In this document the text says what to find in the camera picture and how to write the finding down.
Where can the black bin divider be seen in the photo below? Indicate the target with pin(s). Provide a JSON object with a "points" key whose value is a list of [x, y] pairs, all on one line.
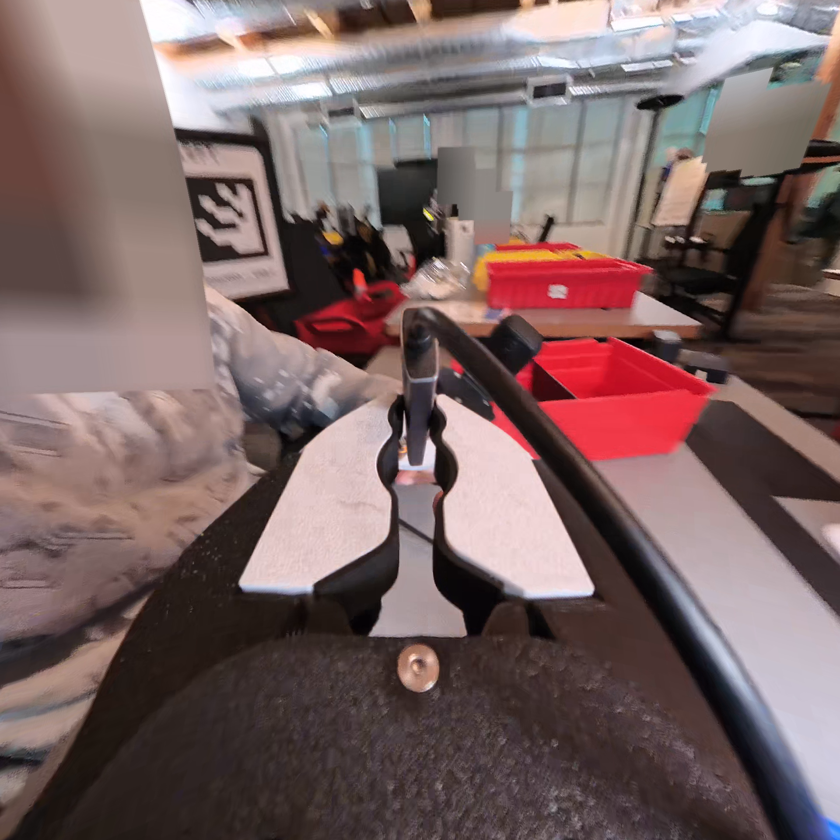
{"points": [[551, 384]]}

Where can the silver ventilation duct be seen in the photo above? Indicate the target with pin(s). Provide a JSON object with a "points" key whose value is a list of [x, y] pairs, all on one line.
{"points": [[394, 79]]}

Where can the black office chair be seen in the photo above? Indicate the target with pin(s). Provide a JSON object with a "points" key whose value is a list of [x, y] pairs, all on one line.
{"points": [[695, 279]]}

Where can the wooden side table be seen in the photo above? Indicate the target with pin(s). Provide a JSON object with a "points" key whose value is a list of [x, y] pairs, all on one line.
{"points": [[590, 321]]}

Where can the long ribbed red tote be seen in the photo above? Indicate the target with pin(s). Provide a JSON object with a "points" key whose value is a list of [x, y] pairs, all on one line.
{"points": [[590, 285]]}

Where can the large black monitor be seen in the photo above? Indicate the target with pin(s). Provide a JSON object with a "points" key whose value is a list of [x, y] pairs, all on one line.
{"points": [[403, 193]]}

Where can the red felt tote bag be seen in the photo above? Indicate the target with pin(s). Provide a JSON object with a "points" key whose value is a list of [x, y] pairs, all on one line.
{"points": [[341, 328]]}

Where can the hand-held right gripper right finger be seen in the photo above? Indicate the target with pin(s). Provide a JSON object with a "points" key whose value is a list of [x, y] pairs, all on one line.
{"points": [[512, 525]]}

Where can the yellow storage bin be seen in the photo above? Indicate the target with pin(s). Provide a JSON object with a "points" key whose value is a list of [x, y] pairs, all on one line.
{"points": [[482, 275]]}

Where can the white handwritten flip chart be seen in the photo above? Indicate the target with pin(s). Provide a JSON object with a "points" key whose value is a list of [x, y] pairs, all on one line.
{"points": [[679, 193]]}

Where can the framed black white marker sign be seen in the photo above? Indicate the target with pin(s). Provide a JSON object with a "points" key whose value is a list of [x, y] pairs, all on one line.
{"points": [[229, 210]]}

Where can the paned window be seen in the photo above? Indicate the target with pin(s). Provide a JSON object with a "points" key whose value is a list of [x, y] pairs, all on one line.
{"points": [[564, 164]]}

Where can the small red storage bin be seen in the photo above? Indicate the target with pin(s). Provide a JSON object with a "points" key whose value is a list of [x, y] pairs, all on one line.
{"points": [[623, 420]]}

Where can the crumpled clear plastic bag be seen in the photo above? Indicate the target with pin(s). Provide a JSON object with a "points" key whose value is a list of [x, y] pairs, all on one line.
{"points": [[436, 279]]}

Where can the black yellow backpack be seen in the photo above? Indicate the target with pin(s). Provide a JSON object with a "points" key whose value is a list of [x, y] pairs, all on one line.
{"points": [[358, 243]]}

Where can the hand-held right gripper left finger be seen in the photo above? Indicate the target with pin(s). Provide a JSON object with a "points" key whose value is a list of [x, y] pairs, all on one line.
{"points": [[328, 499]]}

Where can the orange traffic cone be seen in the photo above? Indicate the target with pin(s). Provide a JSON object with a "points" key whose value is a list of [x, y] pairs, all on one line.
{"points": [[359, 282]]}

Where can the flat black charger box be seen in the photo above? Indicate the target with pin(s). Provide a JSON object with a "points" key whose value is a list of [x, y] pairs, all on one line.
{"points": [[705, 366]]}

